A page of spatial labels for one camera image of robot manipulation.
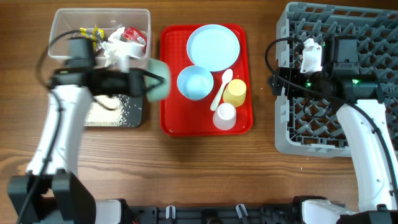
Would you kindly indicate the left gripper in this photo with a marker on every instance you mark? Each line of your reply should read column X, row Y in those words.
column 138, row 82

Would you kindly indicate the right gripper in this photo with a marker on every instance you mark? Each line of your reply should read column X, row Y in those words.
column 291, row 73

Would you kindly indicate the green bowl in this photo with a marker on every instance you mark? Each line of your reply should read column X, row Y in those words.
column 163, row 91

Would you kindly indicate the white tissue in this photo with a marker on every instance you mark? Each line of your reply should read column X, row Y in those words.
column 118, row 52

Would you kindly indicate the red silver snack wrapper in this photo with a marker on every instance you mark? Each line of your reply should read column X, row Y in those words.
column 131, row 34

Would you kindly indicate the white rice grains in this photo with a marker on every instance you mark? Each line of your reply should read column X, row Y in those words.
column 105, row 113

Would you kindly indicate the light blue bowl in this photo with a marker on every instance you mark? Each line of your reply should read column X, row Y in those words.
column 195, row 82

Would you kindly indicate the yellow snack wrapper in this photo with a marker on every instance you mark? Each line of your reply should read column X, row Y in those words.
column 95, row 34

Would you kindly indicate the large light blue plate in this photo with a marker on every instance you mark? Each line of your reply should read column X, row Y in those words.
column 213, row 47

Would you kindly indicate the yellow plastic cup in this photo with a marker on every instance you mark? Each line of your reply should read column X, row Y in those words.
column 235, row 92

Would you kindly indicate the white plastic spoon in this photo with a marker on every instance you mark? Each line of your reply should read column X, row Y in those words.
column 227, row 76

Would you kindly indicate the white plastic cup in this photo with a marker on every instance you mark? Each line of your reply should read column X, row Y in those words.
column 224, row 117

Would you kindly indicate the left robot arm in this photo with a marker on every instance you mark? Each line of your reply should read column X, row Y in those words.
column 50, row 190

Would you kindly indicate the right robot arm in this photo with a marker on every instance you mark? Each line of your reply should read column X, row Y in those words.
column 331, row 71

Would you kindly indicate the clear plastic waste bin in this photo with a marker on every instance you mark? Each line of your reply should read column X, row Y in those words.
column 107, row 19

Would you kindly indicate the black waste tray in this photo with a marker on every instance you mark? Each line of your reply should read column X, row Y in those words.
column 124, row 112

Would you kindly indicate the grey dishwasher rack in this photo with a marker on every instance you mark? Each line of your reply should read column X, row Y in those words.
column 301, row 127

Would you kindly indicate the red serving tray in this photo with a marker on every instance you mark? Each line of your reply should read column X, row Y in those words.
column 182, row 117

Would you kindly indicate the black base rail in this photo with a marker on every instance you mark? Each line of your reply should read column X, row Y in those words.
column 266, row 214

